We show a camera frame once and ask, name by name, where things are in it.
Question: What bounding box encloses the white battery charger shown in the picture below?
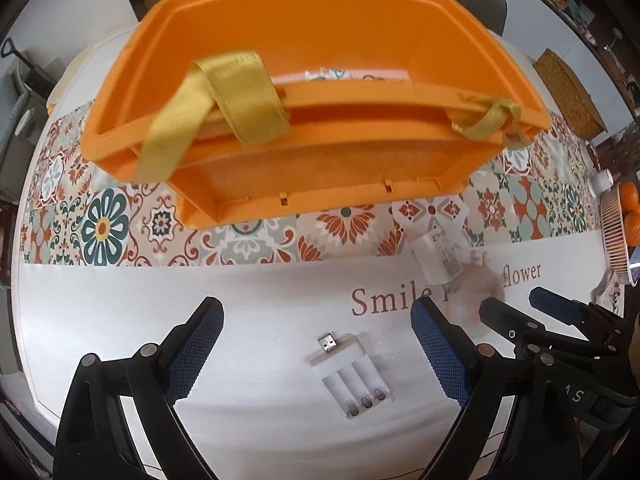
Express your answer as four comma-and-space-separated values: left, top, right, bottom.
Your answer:
306, 331, 396, 421

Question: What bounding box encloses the floral printed pad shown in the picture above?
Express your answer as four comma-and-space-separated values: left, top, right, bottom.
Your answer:
590, 272, 625, 313

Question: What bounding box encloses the wire fruit basket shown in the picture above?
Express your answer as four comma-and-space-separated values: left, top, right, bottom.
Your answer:
600, 182, 640, 286

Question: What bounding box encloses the black handled tool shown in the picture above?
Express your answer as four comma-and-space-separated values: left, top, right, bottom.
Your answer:
0, 37, 48, 96

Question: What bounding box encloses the clear plastic packet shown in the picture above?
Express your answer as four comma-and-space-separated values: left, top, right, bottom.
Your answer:
445, 255, 508, 338

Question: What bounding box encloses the small white cup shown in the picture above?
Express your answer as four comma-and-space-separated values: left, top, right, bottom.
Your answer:
590, 169, 615, 197

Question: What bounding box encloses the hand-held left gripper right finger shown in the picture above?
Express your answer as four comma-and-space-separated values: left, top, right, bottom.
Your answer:
410, 296, 583, 480

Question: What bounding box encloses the woven wicker box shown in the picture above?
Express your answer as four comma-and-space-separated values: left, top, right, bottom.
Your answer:
532, 48, 608, 138

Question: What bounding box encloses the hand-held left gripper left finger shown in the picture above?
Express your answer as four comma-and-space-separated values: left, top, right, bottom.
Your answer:
55, 296, 225, 480

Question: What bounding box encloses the grey sofa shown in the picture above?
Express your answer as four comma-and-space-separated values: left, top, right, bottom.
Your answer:
0, 70, 33, 201

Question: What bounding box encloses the white tile-print tablecloth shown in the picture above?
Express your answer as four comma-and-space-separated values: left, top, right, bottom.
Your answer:
10, 35, 631, 480

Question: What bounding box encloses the orange plastic storage basket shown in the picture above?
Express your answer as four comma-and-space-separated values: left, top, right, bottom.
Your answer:
81, 0, 551, 228

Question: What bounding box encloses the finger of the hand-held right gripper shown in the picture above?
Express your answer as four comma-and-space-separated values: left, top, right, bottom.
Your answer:
529, 286, 626, 346
478, 297, 545, 357

